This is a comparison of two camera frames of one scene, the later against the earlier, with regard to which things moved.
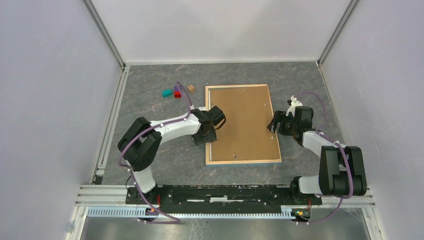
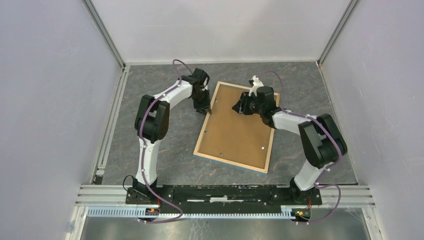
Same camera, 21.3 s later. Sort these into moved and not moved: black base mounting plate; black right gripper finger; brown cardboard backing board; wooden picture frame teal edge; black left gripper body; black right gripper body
Moved: wooden picture frame teal edge; black right gripper body; black right gripper finger; black left gripper body
Not moved: black base mounting plate; brown cardboard backing board
